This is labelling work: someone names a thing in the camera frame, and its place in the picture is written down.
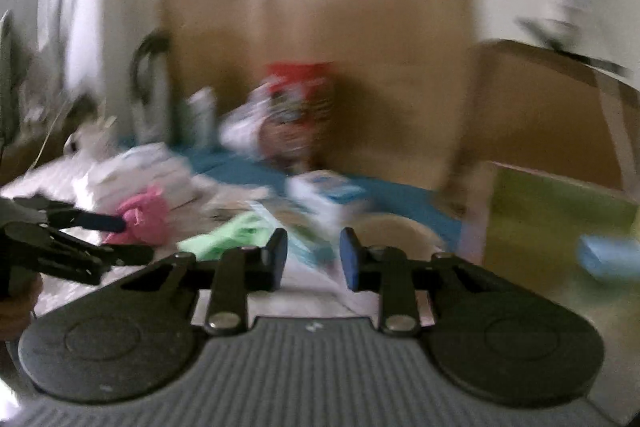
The brown chair back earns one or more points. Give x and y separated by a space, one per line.
539 110

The pink macaron tin box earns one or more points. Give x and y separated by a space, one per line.
526 226

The red cocoa box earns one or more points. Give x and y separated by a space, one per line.
300 101

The person's left hand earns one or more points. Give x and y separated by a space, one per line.
16 314

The teal blue mat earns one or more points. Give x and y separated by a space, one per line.
400 199

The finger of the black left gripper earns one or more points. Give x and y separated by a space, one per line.
90 219
78 261

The white tissue packet stack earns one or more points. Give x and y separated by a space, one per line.
109 183

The white plastic bag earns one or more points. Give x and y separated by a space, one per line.
240 129

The large brown cardboard sheet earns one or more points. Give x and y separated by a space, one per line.
401 69

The blue white tissue pack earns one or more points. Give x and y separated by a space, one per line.
329 197

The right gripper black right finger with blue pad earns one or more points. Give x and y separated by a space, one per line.
445 278

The white snack tub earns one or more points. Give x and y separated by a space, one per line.
417 241

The pink fluffy soft ball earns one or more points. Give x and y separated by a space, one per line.
146 216

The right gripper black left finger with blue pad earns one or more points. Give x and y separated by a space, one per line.
238 272

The patterned beige tablecloth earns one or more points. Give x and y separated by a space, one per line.
217 218

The small white bottle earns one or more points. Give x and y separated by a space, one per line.
202 116

